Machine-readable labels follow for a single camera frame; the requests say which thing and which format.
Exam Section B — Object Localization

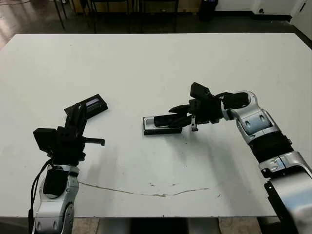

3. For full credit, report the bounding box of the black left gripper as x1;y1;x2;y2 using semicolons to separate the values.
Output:
47;103;106;167

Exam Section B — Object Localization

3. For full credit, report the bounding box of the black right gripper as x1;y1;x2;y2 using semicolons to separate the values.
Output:
167;97;224;133

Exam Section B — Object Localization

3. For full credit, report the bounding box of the black slim camera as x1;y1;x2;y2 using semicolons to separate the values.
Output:
153;114;182;128

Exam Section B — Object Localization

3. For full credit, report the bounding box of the black box lid purple print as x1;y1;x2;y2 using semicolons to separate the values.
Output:
80;93;109;120

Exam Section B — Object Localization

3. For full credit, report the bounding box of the black box base white insert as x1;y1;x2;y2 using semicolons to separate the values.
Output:
143;116;183;136

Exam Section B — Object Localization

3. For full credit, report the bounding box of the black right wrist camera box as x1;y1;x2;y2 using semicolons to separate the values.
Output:
190;82;212;99

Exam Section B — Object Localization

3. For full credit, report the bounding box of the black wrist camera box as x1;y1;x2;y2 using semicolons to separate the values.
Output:
190;82;212;99
33;128;59;156

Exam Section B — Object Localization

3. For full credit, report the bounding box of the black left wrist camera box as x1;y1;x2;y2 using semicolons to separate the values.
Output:
33;128;59;156

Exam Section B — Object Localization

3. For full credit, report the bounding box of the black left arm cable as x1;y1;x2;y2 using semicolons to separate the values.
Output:
27;158;51;234

